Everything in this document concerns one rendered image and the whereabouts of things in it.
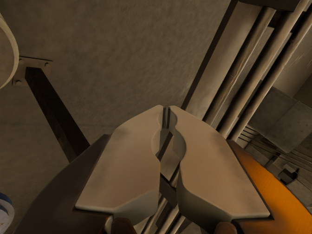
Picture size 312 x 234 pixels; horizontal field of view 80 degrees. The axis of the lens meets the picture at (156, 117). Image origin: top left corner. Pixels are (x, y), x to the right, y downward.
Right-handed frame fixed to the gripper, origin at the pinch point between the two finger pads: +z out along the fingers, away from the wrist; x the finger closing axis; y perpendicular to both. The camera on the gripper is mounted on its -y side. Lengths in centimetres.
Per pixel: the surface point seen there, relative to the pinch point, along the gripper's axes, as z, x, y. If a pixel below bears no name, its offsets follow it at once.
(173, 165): 11.1, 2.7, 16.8
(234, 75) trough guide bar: 7.5, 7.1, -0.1
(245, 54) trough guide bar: 7.8, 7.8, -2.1
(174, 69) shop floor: 116, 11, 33
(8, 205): 18, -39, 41
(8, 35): 9.7, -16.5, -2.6
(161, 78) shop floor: 110, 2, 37
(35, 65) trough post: 59, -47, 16
